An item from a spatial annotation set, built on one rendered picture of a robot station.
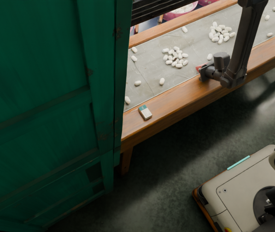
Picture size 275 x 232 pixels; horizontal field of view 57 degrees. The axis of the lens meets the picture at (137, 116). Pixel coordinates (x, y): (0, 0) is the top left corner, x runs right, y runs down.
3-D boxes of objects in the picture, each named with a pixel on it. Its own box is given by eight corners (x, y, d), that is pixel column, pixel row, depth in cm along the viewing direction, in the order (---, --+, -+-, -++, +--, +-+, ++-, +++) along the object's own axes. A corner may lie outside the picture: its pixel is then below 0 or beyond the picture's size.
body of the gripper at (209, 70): (197, 68, 117) (208, 72, 111) (214, 60, 120) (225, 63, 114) (199, 81, 121) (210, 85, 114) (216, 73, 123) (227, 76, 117)
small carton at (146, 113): (151, 116, 112) (152, 114, 110) (145, 120, 111) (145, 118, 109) (144, 106, 114) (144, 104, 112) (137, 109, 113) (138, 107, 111)
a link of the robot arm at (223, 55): (227, 89, 104) (244, 81, 106) (225, 62, 99) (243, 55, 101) (209, 81, 114) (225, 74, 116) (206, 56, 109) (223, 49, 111)
